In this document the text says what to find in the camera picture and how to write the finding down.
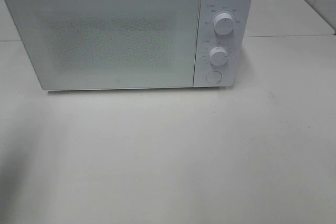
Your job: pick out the round white door button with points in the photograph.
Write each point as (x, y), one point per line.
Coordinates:
(214, 77)

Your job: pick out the white microwave door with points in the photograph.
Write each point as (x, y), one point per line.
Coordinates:
(108, 44)

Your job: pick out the white microwave knob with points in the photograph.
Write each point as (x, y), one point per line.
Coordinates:
(218, 56)
(223, 23)

